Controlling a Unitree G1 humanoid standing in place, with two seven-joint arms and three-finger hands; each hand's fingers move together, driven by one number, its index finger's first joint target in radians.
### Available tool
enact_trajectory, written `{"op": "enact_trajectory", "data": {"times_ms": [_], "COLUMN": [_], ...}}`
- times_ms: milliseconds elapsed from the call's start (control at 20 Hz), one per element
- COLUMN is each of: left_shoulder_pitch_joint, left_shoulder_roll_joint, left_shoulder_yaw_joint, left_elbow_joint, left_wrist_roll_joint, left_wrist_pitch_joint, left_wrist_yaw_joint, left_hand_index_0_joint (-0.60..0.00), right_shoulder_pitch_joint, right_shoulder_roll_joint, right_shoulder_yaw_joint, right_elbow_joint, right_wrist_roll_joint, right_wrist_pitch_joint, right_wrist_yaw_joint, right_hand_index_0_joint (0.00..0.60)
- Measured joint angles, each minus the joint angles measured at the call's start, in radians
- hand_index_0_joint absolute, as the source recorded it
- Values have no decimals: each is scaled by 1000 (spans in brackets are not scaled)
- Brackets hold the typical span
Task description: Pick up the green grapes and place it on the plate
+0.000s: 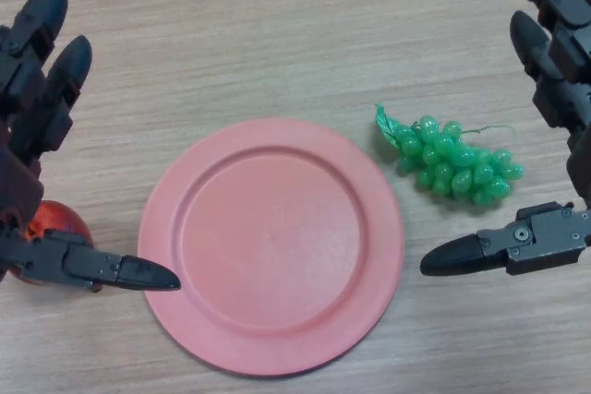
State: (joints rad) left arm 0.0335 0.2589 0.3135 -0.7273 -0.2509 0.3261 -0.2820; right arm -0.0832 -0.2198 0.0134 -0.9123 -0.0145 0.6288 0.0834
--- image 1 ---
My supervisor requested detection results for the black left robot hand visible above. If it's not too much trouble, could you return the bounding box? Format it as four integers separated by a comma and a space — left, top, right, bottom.
0, 0, 181, 294

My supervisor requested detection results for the pink round plate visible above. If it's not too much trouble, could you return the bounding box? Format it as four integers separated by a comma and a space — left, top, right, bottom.
137, 117, 406, 365

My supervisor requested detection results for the red apple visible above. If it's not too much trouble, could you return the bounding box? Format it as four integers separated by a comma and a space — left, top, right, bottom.
8, 199, 96, 294

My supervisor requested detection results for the green grapes bunch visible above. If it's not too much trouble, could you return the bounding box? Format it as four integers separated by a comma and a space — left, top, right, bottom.
373, 102, 526, 208

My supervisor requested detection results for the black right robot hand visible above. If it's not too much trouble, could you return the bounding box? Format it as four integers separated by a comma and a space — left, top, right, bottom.
419, 0, 591, 279

